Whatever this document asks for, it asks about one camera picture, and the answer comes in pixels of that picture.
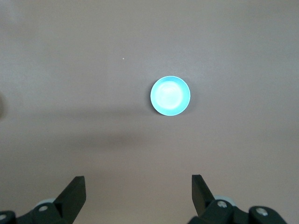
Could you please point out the light blue bowl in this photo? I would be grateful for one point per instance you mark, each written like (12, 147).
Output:
(170, 95)

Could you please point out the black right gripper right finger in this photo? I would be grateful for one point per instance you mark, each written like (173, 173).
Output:
(205, 198)

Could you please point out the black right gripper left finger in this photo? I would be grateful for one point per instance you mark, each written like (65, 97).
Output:
(70, 198)

